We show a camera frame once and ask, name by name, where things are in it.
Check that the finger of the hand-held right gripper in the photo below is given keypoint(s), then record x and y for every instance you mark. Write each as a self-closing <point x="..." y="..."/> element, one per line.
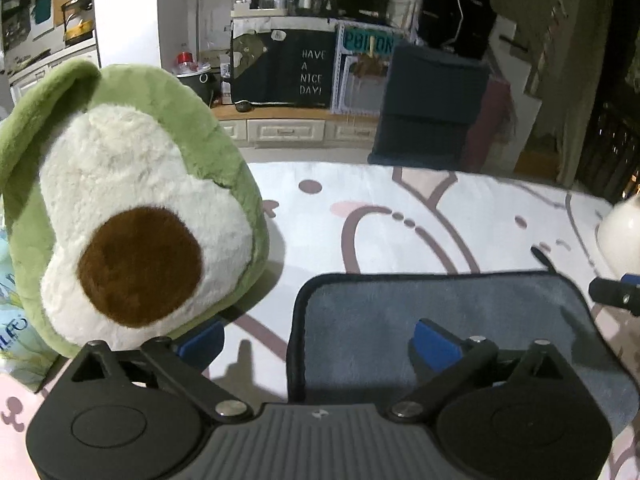
<point x="611" y="293"/>

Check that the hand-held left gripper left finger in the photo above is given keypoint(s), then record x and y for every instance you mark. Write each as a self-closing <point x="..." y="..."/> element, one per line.
<point x="202" y="346"/>

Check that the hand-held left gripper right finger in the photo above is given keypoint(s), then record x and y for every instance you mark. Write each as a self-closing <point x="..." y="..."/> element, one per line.
<point x="434" y="344"/>

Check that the grey towel with black trim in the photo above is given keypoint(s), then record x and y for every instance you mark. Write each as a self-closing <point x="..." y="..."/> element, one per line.
<point x="500" y="305"/>

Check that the white plush toy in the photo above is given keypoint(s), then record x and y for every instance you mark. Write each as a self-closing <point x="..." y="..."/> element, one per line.
<point x="622" y="240"/>

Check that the white printed blanket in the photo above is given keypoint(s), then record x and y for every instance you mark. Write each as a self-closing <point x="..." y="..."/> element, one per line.
<point x="380" y="220"/>

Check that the green avocado plush toy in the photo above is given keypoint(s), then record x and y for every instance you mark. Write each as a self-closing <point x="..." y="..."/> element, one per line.
<point x="145" y="200"/>

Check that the light blue plastic packet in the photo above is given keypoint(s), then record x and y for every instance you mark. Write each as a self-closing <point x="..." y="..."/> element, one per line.
<point x="20" y="330"/>

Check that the pink cloth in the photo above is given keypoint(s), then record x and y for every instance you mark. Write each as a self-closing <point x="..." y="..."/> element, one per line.
<point x="497" y="120"/>

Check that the cream drawer cabinet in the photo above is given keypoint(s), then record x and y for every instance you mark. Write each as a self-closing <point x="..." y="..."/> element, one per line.
<point x="295" y="127"/>

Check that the dark blue chair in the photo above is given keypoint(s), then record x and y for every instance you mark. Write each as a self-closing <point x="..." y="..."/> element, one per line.
<point x="430" y="105"/>

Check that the black lettered cloth cover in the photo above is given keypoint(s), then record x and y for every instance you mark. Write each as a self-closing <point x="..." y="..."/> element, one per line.
<point x="285" y="70"/>

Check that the dark hanging clothes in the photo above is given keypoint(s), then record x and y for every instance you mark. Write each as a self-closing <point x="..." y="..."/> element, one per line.
<point x="457" y="5"/>

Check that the white shelf unit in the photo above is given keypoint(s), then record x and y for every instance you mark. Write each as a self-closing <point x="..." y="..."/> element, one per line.
<point x="50" y="20"/>

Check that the teal lettered wall sign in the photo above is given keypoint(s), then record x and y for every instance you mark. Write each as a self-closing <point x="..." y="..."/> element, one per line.
<point x="365" y="60"/>

